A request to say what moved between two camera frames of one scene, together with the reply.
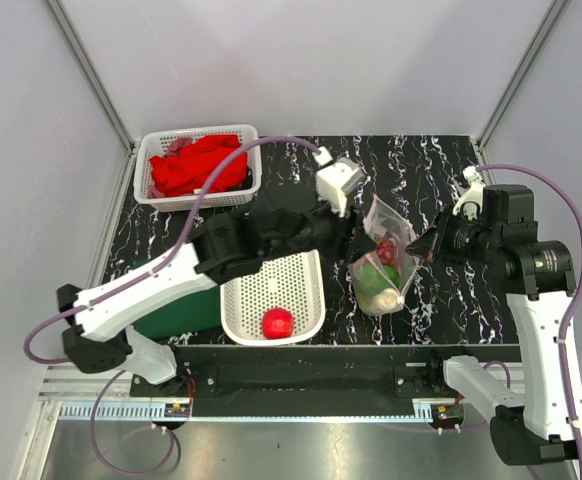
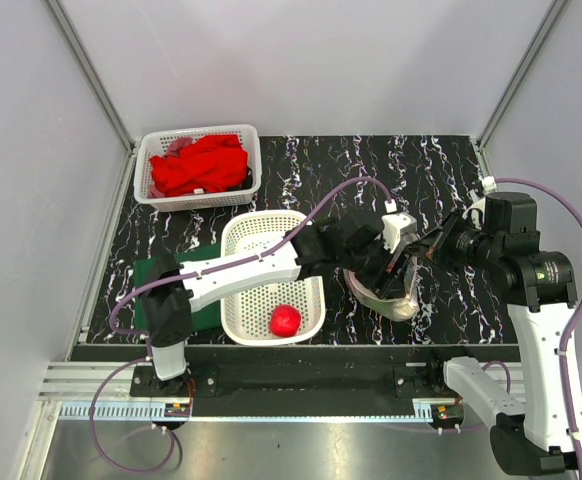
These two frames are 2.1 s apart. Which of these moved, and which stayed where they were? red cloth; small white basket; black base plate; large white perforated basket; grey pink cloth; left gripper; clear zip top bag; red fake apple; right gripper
Moved: left gripper; clear zip top bag; red fake apple
Stayed: large white perforated basket; grey pink cloth; red cloth; black base plate; small white basket; right gripper
